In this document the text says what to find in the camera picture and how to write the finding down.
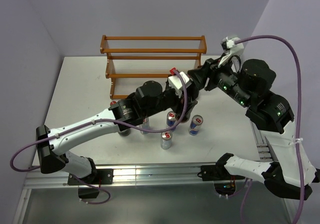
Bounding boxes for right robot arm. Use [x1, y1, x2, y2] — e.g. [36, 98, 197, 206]
[188, 59, 320, 200]

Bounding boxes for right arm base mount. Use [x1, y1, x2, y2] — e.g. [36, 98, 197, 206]
[197, 165, 236, 196]

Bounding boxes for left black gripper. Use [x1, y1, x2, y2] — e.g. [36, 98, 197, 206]
[142, 84, 197, 118]

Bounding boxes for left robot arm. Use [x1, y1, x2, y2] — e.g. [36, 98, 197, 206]
[36, 76, 200, 184]

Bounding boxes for aluminium front rail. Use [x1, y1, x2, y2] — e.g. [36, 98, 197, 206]
[23, 163, 266, 189]

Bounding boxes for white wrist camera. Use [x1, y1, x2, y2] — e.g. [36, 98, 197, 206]
[218, 37, 244, 68]
[167, 68, 192, 98]

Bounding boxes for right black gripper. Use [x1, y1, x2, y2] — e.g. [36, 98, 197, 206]
[187, 52, 252, 107]

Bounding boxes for silver energy can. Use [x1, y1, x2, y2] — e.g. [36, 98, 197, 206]
[160, 131, 173, 150]
[139, 117, 150, 135]

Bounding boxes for cola glass bottle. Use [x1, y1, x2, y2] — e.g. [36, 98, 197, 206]
[110, 100, 131, 137]
[173, 101, 198, 123]

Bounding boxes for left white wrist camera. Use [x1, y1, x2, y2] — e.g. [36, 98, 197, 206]
[167, 68, 192, 98]

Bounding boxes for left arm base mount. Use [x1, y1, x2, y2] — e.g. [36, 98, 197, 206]
[67, 169, 114, 202]

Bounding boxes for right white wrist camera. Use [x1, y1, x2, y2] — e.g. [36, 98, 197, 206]
[218, 37, 244, 68]

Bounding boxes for front silver energy can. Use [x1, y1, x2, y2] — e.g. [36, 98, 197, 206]
[160, 131, 173, 150]

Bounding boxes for wooden three-tier shelf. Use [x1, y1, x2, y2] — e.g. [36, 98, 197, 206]
[99, 35, 207, 99]

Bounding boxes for leftmost silver energy can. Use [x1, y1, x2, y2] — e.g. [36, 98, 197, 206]
[139, 117, 150, 135]

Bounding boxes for aluminium side rail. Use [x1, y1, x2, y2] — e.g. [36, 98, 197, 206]
[250, 122, 277, 162]

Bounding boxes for blue energy can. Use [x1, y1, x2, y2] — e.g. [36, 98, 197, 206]
[188, 115, 204, 135]

